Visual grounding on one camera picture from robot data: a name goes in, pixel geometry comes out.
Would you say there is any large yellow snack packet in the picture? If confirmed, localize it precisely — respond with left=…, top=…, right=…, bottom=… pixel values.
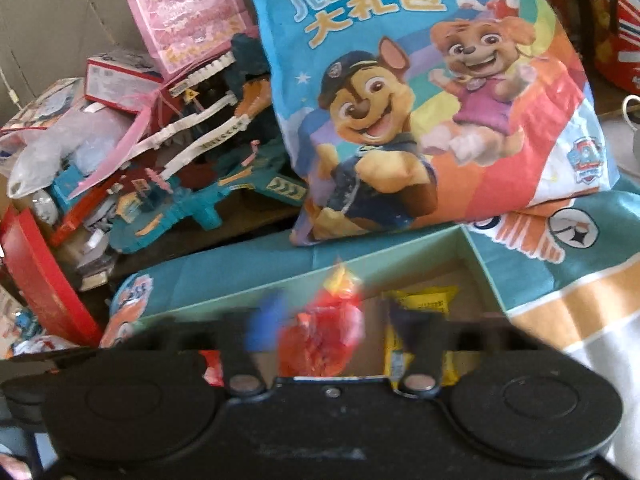
left=383, top=286, right=458, bottom=388

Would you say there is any red orange snack packet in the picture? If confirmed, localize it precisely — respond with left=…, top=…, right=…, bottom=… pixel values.
left=277, top=263, right=364, bottom=377

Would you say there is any mint green cardboard box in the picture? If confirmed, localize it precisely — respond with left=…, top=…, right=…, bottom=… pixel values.
left=138, top=226, right=503, bottom=376

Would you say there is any teal toy track set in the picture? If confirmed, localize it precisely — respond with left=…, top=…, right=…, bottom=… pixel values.
left=46, top=34, right=309, bottom=256

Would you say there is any red gift box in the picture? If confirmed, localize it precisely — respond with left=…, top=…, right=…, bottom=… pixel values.
left=1, top=206, right=103, bottom=347

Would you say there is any Paw Patrol snack gift bag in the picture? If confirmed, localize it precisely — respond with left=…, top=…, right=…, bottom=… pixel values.
left=253, top=0, right=618, bottom=245

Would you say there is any blue toy train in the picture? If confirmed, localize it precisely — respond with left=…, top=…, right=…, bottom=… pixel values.
left=29, top=181, right=78, bottom=226

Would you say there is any clear plastic bag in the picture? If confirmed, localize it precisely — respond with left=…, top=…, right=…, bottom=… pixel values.
left=6, top=107, right=132, bottom=200

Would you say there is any white pink cardboard box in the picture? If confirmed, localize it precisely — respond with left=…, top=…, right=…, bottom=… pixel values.
left=85, top=49, right=163, bottom=114

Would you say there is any pink paper gift bag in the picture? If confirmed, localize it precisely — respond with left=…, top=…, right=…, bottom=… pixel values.
left=127, top=0, right=254, bottom=78

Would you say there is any union jack red box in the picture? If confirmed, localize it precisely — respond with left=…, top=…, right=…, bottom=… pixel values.
left=590, top=0, right=639, bottom=94

